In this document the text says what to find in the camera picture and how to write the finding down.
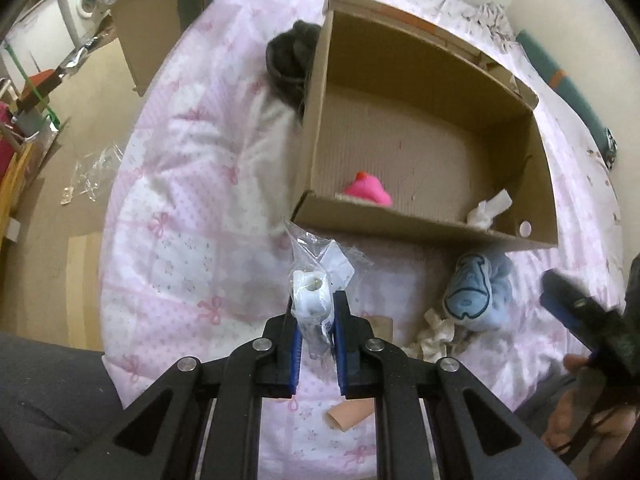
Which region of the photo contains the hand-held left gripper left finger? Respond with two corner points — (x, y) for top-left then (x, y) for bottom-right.
(75, 296), (304, 480)

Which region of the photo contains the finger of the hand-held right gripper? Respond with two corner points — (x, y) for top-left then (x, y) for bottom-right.
(539, 269), (603, 333)

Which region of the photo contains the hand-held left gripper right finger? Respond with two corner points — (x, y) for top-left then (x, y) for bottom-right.
(333, 290), (577, 480)

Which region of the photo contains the white roll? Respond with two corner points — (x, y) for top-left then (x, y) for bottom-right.
(282, 217), (374, 367)

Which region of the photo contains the person's right hand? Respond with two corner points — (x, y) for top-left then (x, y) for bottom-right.
(542, 353), (640, 462)

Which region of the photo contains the small brown cardboard piece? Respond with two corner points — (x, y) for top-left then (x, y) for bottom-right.
(359, 312), (396, 342)

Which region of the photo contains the tan cardboard tube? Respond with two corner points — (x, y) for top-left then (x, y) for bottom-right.
(327, 399), (375, 432)

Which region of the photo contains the light blue plush toy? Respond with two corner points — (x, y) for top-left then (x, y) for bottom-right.
(442, 250), (514, 332)

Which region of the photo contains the crumpled beige paper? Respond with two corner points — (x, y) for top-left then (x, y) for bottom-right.
(400, 307), (482, 362)

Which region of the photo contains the pink plush toy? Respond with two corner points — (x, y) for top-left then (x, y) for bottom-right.
(342, 171), (394, 208)

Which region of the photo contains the pink bow-print blanket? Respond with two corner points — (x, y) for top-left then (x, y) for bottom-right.
(100, 0), (628, 480)

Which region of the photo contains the person's grey trouser leg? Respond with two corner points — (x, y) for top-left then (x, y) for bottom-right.
(0, 331), (132, 480)

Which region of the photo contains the clear plastic wrapper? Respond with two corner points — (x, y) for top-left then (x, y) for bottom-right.
(60, 144), (124, 207)

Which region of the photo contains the white patterned cloth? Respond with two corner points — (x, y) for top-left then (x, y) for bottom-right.
(439, 0), (517, 53)

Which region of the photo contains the dark grey plush cloth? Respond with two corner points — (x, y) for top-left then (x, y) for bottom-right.
(265, 19), (324, 113)

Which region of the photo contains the wooden rack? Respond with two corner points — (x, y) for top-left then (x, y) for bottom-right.
(0, 77), (53, 243)

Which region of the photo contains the tall brown cardboard box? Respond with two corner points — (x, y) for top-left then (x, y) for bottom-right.
(109, 0), (184, 97)

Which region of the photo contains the white washing machine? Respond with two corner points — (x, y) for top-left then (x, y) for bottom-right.
(56, 0), (115, 43)

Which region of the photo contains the green strap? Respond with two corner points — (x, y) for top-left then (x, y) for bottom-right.
(4, 44), (62, 128)

